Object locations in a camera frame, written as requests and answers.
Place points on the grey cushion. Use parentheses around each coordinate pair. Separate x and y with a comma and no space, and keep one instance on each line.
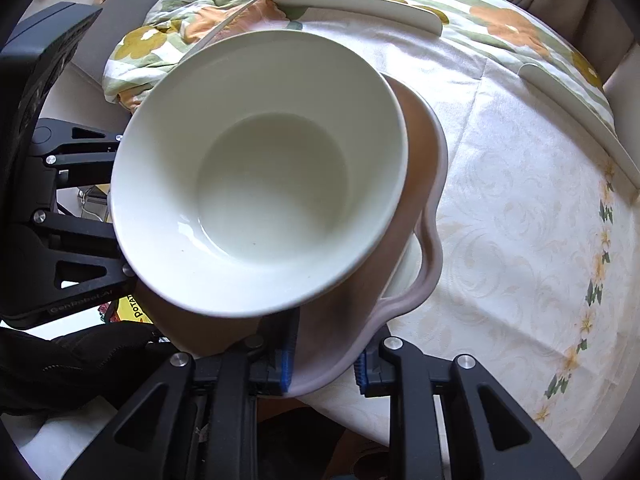
(125,7)

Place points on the yellow packet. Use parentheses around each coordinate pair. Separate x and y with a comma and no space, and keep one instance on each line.
(135,310)

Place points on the pink bowl with wavy rim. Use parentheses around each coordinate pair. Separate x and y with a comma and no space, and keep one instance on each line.
(345,345)

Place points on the cream floral tablecloth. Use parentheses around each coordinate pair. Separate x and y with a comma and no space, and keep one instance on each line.
(500,260)

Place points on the person's left hand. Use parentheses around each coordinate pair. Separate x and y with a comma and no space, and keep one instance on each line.
(75,370)

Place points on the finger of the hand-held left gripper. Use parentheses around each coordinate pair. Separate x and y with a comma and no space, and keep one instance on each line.
(85,157)
(90,255)

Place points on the floral blanket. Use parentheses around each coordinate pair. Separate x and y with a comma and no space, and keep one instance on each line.
(150,50)

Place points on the white raised table rim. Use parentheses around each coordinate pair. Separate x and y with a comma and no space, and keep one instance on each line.
(360,5)

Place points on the brown curtain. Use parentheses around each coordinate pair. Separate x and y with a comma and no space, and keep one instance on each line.
(565,0)

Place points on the dark cloth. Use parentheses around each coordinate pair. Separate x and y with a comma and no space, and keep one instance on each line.
(300,435)

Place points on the plain white bowl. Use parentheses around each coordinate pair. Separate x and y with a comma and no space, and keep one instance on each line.
(270,185)

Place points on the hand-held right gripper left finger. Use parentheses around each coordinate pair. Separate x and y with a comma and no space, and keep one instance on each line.
(287,365)

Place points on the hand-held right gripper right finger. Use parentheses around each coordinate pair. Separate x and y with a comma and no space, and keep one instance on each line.
(361,372)

